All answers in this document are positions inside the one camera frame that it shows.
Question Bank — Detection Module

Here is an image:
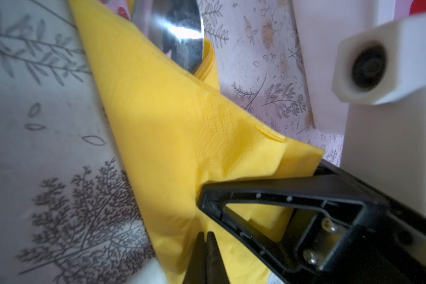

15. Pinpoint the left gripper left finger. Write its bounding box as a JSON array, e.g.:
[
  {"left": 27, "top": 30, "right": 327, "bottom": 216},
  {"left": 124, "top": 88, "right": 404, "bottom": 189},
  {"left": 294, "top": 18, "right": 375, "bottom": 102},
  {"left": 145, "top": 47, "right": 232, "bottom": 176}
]
[{"left": 182, "top": 232, "right": 206, "bottom": 284}]

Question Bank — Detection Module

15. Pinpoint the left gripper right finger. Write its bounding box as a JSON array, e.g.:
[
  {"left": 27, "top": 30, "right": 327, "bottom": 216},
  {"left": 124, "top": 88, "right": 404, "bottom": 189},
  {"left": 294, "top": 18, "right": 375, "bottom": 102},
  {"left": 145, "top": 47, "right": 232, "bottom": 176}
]
[{"left": 205, "top": 231, "right": 230, "bottom": 284}]

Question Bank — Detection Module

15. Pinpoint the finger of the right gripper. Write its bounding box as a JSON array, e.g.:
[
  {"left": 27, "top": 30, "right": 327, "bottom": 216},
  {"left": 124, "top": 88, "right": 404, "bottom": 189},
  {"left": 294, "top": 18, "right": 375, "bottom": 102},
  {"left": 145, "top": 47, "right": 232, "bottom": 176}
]
[{"left": 198, "top": 161, "right": 426, "bottom": 284}]

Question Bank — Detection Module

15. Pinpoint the yellow paper napkin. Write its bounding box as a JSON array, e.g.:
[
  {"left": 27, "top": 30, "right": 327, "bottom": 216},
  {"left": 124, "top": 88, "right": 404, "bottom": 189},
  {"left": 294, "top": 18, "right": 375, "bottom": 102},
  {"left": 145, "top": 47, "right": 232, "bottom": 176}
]
[{"left": 70, "top": 1, "right": 324, "bottom": 284}]

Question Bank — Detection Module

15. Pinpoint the silver spoon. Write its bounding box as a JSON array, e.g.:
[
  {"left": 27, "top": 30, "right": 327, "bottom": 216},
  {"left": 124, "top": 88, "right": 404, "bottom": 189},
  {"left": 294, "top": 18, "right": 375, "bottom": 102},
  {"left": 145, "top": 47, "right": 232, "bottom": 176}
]
[{"left": 131, "top": 0, "right": 205, "bottom": 73}]

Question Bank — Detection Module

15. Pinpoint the white plastic tray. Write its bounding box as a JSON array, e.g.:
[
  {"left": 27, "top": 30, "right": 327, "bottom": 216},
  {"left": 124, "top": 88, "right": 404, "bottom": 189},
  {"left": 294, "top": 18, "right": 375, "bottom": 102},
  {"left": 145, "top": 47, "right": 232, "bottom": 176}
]
[{"left": 293, "top": 0, "right": 396, "bottom": 136}]

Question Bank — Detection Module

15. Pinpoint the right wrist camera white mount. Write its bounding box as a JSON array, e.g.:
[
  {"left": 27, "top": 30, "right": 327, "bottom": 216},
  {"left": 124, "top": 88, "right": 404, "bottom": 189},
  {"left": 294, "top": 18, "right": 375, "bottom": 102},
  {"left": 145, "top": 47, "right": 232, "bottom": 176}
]
[{"left": 333, "top": 13, "right": 426, "bottom": 217}]

